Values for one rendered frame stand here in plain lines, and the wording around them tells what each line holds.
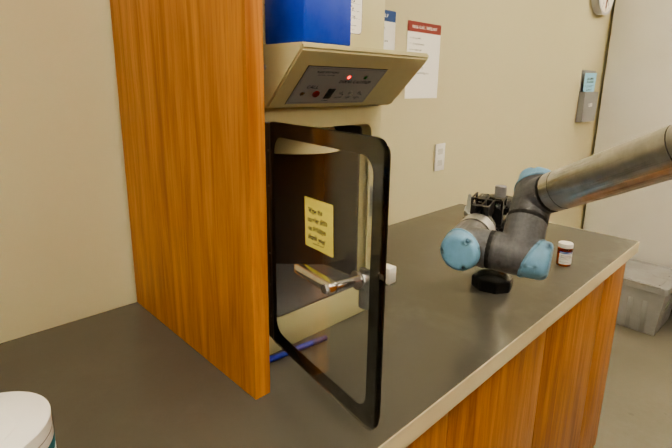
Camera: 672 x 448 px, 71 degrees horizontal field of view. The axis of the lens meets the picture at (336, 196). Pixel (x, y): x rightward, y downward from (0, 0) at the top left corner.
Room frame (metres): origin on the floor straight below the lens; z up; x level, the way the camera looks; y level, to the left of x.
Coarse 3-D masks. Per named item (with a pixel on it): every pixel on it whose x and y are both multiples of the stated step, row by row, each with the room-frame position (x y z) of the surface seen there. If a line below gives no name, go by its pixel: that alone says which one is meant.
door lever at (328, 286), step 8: (296, 264) 0.61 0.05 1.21; (304, 264) 0.60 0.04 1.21; (296, 272) 0.60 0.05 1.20; (304, 272) 0.59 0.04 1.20; (312, 272) 0.58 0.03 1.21; (320, 272) 0.58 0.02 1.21; (352, 272) 0.58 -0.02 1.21; (312, 280) 0.57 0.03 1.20; (320, 280) 0.56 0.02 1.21; (328, 280) 0.55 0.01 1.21; (344, 280) 0.56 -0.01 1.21; (352, 280) 0.56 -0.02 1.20; (360, 280) 0.56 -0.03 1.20; (320, 288) 0.55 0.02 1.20; (328, 288) 0.54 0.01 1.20; (336, 288) 0.54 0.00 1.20; (344, 288) 0.56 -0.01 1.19; (360, 288) 0.56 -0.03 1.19
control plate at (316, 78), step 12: (312, 72) 0.77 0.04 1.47; (324, 72) 0.79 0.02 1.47; (336, 72) 0.80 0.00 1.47; (348, 72) 0.82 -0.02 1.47; (360, 72) 0.84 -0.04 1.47; (372, 72) 0.86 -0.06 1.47; (384, 72) 0.89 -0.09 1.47; (300, 84) 0.78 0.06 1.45; (312, 84) 0.79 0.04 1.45; (324, 84) 0.81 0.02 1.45; (336, 84) 0.83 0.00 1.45; (348, 84) 0.85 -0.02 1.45; (360, 84) 0.87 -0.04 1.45; (372, 84) 0.90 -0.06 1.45; (300, 96) 0.80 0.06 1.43; (312, 96) 0.82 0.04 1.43; (336, 96) 0.86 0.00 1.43; (348, 96) 0.88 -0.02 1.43; (360, 96) 0.91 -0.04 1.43
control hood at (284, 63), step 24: (264, 48) 0.78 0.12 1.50; (288, 48) 0.73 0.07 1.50; (312, 48) 0.73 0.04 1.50; (336, 48) 0.76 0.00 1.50; (360, 48) 0.80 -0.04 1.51; (264, 72) 0.78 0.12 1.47; (288, 72) 0.74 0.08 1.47; (408, 72) 0.93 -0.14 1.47; (264, 96) 0.78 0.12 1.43; (288, 96) 0.78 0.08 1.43; (384, 96) 0.96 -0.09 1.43
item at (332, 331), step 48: (288, 144) 0.72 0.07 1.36; (336, 144) 0.62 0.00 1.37; (384, 144) 0.54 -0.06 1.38; (288, 192) 0.72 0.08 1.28; (336, 192) 0.61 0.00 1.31; (384, 192) 0.54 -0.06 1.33; (288, 240) 0.72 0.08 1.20; (336, 240) 0.61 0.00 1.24; (384, 240) 0.54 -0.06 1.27; (288, 288) 0.73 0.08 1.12; (288, 336) 0.73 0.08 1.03; (336, 336) 0.61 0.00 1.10; (336, 384) 0.61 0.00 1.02
